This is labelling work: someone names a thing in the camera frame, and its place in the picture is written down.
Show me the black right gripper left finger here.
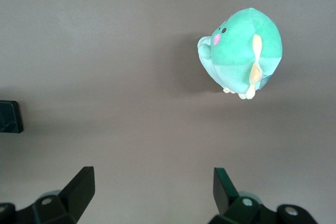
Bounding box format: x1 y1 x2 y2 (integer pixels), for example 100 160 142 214
0 166 96 224

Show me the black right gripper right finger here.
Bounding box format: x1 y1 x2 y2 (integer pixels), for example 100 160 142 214
211 167 320 224

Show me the black phone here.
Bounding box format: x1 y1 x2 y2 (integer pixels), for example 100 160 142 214
0 100 25 134

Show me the green dinosaur plush toy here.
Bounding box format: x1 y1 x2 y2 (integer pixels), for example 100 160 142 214
197 6 284 101

